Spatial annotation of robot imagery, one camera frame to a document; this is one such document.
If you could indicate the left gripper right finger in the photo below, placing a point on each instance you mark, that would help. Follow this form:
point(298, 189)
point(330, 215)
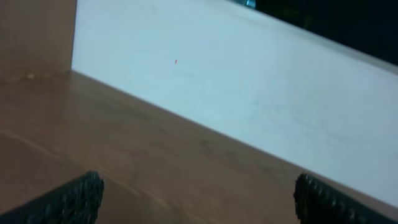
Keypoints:
point(318, 203)

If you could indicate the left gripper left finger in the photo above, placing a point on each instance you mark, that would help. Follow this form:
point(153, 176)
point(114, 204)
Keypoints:
point(77, 202)

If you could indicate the cardboard box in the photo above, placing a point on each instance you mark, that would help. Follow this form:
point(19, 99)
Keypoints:
point(36, 37)

